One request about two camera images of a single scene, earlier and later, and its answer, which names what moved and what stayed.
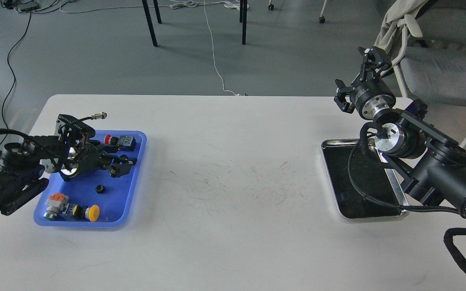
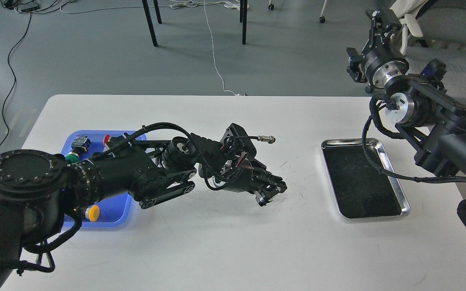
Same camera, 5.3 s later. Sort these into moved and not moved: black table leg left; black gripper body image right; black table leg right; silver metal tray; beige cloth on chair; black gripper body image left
Moved: black gripper body image right; black gripper body image left
Not moved: black table leg right; beige cloth on chair; silver metal tray; black table leg left
